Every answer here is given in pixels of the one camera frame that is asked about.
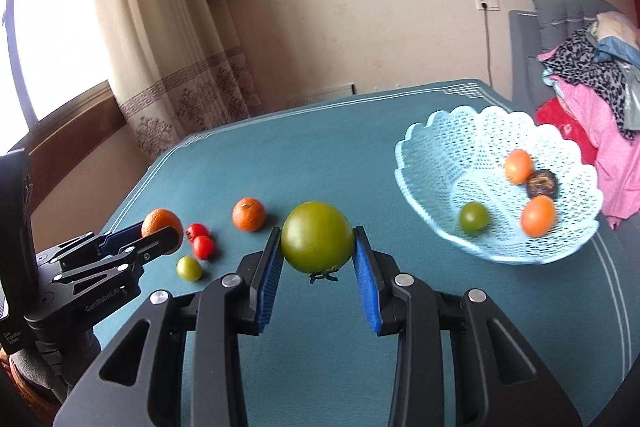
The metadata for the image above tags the small yellow-green tomato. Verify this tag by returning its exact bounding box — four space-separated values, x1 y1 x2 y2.
175 255 203 282

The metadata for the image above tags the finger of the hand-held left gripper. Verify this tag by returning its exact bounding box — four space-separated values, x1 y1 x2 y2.
37 222 148 265
50 227 184 289

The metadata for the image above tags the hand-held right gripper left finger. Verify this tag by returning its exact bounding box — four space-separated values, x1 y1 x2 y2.
52 227 285 427

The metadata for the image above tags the beige patterned curtain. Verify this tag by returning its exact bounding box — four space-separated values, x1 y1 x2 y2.
85 0 263 158

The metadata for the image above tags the leopard print cloth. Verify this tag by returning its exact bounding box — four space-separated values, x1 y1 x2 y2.
542 29 633 140

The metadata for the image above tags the silver grey cloth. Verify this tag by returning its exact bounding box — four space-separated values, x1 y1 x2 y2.
617 57 640 132

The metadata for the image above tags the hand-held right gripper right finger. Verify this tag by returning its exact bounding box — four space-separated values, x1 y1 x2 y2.
352 225 583 427

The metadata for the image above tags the window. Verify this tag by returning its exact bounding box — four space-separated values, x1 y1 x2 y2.
0 0 113 142

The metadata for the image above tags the cream and blue cloth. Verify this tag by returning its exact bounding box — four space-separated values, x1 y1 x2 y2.
586 11 640 68

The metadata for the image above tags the thin power cable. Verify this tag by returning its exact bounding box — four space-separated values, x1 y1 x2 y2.
481 9 497 88

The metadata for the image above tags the dark wrinkled avocado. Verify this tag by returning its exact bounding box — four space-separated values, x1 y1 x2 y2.
525 169 559 200

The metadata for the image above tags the orange tangerine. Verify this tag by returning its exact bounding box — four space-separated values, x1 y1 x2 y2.
141 208 184 256
504 149 535 186
232 197 267 233

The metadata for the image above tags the red cloth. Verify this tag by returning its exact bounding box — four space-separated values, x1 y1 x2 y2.
535 97 598 165

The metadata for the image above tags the grey upholstered chair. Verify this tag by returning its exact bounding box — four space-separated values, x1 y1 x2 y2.
509 0 618 108

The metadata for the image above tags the light blue lattice basket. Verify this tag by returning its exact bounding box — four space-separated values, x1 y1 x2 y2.
394 105 603 264

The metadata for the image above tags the green tomato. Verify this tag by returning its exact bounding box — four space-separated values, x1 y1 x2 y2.
280 201 356 283
459 201 490 235

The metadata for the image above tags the pile of clothes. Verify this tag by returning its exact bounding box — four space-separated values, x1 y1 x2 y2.
537 47 640 230

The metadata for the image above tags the smooth oval orange tomato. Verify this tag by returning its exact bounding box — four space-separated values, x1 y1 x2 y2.
520 195 557 238

